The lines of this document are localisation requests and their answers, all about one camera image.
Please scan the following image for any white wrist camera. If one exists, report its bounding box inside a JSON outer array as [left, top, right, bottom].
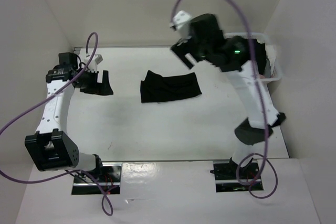
[[82, 54, 103, 72], [170, 10, 193, 39]]

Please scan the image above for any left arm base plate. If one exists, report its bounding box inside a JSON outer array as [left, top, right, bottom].
[[71, 162, 122, 195]]

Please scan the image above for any black skirt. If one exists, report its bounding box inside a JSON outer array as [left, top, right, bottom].
[[240, 39, 267, 75], [140, 70, 202, 103]]

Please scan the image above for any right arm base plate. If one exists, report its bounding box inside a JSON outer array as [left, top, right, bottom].
[[210, 160, 259, 193]]

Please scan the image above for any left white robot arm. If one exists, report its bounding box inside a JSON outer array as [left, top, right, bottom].
[[25, 52, 113, 182]]

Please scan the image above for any white plastic basket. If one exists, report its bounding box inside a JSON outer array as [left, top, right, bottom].
[[225, 32, 282, 84]]

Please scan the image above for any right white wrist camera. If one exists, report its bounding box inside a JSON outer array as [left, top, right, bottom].
[[170, 10, 193, 39]]

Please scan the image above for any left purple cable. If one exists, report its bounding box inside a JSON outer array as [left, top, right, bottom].
[[0, 31, 114, 216]]

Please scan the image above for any black skirt in basket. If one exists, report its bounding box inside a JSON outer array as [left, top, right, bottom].
[[240, 39, 267, 75]]

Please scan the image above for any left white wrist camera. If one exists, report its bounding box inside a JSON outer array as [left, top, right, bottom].
[[82, 54, 103, 72]]

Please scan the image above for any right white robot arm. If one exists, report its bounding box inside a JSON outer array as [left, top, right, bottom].
[[171, 10, 286, 178]]

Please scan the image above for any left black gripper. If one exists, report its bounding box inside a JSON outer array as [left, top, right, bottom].
[[75, 68, 113, 96]]

